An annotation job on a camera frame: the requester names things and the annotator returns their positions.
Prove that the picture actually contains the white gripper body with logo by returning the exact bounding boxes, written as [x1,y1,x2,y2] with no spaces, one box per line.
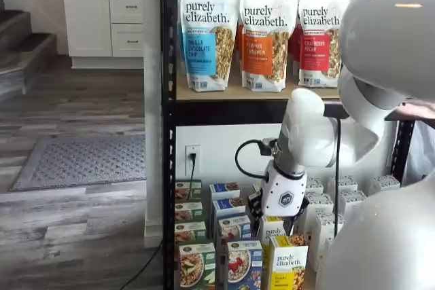
[262,159,309,218]

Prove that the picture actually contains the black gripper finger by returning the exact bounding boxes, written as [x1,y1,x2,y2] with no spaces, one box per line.
[288,198,311,236]
[247,190,266,225]

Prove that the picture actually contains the blue and white oatmeal box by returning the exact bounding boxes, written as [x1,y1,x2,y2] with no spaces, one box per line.
[225,237,264,287]
[217,214,253,240]

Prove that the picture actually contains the white carton box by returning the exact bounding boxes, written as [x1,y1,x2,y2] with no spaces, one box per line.
[313,213,345,268]
[339,189,368,210]
[303,192,334,217]
[304,177,325,196]
[371,173,401,193]
[327,175,359,193]

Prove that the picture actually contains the yellow purely elizabeth box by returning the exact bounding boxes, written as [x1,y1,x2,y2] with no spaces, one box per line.
[259,215,290,240]
[268,234,310,290]

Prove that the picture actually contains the dark blue cereal box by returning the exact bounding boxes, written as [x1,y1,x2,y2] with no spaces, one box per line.
[208,181,241,202]
[211,197,247,219]

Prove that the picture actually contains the tan particle board shelf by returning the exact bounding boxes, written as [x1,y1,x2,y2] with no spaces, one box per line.
[175,74,344,101]
[302,262,320,290]

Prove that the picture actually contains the dark green cereal box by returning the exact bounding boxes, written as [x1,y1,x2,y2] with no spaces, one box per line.
[175,201,204,225]
[175,221,207,246]
[175,179,203,204]

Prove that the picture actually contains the green apple cinnamon oatmeal box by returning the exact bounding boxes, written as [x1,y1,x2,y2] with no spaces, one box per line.
[178,242,218,290]

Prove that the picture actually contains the orange pumpkin cinnamon granola bag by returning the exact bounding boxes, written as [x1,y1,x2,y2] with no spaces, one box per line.
[239,0,300,93]

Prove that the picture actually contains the red cranberry pecan granola bag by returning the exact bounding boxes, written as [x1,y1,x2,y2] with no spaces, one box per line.
[297,0,353,89]

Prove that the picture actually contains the grey patterned door mat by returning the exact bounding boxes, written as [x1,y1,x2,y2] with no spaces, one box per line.
[9,134,147,193]

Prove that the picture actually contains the blue vanilla chocolate granola bag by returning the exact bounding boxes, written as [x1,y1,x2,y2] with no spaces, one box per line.
[179,0,243,93]

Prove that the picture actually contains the white cabinet with drawers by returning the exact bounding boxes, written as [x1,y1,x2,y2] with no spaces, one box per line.
[60,0,144,70]

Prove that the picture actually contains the grey wooden stairs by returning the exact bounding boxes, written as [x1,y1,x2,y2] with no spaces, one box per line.
[0,0,58,101]

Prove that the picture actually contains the black looped gripper cable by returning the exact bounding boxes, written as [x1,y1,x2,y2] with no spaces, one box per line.
[234,137,280,183]

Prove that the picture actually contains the black straight arm cable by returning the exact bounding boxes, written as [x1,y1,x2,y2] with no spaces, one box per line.
[334,116,344,238]

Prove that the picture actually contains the white wall outlet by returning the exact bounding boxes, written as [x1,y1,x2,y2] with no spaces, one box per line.
[184,144,202,177]

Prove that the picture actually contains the black plug with cord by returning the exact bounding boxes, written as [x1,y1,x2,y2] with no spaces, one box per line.
[188,152,198,183]

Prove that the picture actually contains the black floor power cable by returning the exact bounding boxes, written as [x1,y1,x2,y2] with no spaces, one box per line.
[113,235,164,290]

